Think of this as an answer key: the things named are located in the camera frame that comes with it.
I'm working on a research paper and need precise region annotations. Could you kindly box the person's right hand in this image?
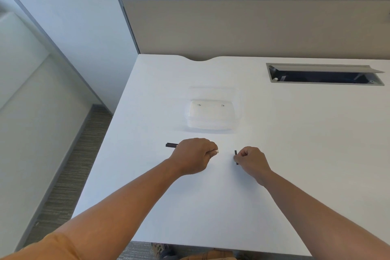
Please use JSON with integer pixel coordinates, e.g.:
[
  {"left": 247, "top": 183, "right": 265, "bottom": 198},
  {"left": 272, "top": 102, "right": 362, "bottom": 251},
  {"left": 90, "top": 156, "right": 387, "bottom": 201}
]
[{"left": 233, "top": 146, "right": 272, "bottom": 186}]

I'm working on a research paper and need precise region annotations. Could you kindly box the person's left hand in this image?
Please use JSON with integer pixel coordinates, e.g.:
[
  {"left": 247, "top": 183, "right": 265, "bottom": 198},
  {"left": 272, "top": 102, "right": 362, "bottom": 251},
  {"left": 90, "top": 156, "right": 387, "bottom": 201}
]
[{"left": 168, "top": 138, "right": 219, "bottom": 177}]

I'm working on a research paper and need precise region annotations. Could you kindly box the black marker pen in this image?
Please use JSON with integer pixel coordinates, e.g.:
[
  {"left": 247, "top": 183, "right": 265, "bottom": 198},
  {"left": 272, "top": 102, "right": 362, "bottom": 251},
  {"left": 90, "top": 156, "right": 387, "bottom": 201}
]
[{"left": 165, "top": 143, "right": 219, "bottom": 155}]

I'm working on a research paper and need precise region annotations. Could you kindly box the person's left forearm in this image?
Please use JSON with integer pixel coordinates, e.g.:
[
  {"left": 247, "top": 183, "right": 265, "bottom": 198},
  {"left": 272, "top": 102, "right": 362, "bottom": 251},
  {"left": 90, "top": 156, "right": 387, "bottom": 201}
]
[{"left": 46, "top": 158, "right": 185, "bottom": 260}]

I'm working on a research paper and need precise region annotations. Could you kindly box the person's right forearm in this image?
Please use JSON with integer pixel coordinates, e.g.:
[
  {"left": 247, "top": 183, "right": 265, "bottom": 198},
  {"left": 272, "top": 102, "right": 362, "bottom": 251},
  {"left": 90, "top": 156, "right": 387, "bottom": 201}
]
[{"left": 255, "top": 170, "right": 390, "bottom": 260}]

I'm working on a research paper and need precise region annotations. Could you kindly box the clear plastic container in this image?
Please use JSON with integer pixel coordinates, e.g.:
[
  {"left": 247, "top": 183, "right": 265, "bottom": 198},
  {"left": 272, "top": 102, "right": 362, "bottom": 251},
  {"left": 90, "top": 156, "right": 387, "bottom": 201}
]
[{"left": 184, "top": 86, "right": 242, "bottom": 131}]

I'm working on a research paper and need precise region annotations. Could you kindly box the person's shoe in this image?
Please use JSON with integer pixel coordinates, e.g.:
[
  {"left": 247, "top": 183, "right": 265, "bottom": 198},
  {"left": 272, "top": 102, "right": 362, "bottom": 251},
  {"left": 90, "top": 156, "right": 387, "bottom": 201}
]
[{"left": 151, "top": 242, "right": 177, "bottom": 260}]

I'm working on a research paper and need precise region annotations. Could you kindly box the beige desk partition panel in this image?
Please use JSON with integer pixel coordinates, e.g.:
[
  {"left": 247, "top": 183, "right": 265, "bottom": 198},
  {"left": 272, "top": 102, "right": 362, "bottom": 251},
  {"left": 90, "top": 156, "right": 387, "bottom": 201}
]
[{"left": 118, "top": 0, "right": 390, "bottom": 62}]

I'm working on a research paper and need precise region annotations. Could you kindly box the orange shirt sleeve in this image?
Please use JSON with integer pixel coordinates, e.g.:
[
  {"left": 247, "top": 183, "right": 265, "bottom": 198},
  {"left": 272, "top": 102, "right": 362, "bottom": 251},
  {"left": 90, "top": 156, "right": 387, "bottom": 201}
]
[{"left": 0, "top": 232, "right": 81, "bottom": 260}]

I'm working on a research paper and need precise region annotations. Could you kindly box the grey desk cable tray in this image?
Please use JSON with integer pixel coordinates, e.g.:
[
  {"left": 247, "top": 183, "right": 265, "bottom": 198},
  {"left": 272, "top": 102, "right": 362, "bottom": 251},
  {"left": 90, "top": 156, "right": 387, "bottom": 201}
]
[{"left": 266, "top": 63, "right": 386, "bottom": 86}]

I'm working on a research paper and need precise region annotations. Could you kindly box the grey glass wall frame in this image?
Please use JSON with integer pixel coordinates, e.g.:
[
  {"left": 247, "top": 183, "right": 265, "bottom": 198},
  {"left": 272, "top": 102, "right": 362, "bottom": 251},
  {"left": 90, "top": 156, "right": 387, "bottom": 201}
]
[{"left": 0, "top": 0, "right": 114, "bottom": 115}]

